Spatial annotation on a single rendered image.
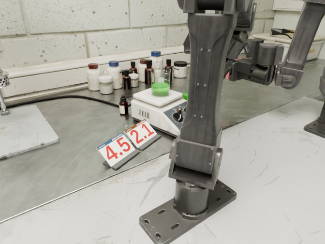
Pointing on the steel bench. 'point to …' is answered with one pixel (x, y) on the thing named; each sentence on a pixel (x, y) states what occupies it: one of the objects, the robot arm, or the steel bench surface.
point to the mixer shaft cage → (4, 79)
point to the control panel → (176, 112)
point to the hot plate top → (144, 96)
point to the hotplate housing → (155, 115)
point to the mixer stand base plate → (24, 131)
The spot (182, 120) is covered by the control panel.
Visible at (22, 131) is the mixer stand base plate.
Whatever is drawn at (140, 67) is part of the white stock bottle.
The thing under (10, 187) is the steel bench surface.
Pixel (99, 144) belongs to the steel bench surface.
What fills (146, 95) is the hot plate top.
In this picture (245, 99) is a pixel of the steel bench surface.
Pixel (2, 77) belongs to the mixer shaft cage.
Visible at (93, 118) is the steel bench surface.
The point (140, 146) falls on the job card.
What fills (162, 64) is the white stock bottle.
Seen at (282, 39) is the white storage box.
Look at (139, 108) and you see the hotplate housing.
